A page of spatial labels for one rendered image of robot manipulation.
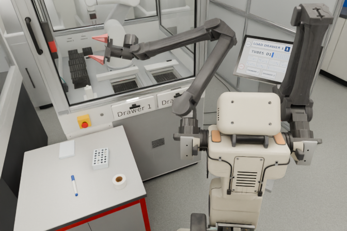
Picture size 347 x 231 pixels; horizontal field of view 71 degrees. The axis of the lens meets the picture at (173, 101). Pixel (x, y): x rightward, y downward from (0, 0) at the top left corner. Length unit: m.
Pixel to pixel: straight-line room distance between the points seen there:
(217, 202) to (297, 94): 0.57
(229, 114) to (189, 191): 1.48
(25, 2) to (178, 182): 1.75
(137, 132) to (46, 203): 0.75
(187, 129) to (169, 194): 1.34
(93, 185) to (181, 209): 0.94
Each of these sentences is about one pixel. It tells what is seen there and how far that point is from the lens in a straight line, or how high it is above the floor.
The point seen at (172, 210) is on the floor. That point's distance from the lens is 2.16.
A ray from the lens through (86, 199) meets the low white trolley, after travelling 1.40.
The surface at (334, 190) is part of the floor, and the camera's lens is 2.59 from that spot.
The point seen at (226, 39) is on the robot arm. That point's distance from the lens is 1.07.
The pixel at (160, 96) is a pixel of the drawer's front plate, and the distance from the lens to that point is 1.69.
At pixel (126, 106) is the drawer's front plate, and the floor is 0.90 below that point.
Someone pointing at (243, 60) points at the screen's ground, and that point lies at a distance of 1.88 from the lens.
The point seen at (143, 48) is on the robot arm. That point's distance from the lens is 1.18.
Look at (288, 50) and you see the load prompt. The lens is 1.88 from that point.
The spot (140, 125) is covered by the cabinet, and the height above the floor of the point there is 0.70.
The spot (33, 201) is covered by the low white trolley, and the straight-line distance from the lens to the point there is 1.51.
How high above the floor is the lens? 1.87
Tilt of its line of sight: 36 degrees down
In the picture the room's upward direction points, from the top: 3 degrees counter-clockwise
